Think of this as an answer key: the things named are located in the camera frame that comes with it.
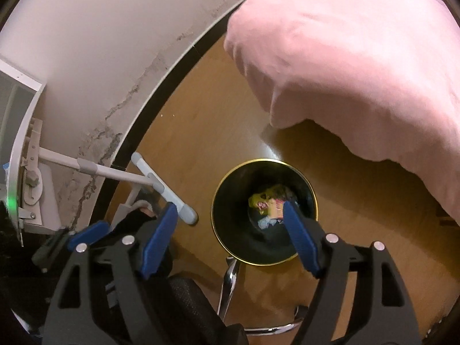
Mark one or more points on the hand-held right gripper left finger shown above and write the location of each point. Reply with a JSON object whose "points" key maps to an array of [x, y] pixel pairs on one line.
{"points": [[160, 237]]}

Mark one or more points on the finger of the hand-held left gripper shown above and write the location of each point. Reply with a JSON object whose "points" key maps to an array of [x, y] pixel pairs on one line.
{"points": [[88, 234]]}

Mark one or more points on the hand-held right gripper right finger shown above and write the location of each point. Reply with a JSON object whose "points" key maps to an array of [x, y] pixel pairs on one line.
{"points": [[300, 239]]}

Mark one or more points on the black trash bin gold rim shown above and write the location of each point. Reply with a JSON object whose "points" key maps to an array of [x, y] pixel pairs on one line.
{"points": [[230, 206]]}

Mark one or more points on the light blue crumpled paper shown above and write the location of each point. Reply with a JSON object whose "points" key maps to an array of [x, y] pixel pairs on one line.
{"points": [[266, 223]]}

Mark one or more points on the yellow wrapper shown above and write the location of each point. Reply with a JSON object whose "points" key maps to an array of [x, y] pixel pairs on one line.
{"points": [[258, 198]]}

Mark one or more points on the black mesh office chair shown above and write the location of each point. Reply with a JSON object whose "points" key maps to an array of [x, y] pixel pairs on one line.
{"points": [[201, 305]]}

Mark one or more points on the blue white packet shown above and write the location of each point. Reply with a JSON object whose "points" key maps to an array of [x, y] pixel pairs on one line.
{"points": [[5, 168]]}

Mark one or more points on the white shelf unit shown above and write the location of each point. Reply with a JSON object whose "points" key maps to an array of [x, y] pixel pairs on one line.
{"points": [[21, 75]]}

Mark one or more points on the pink blanket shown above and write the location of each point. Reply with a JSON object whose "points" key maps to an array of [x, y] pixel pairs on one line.
{"points": [[341, 61]]}

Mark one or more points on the white metal tube frame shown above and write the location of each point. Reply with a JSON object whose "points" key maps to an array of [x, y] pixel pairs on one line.
{"points": [[118, 175]]}

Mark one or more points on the wooden bed frame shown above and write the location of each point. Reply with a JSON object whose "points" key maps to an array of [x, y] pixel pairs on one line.
{"points": [[446, 219]]}

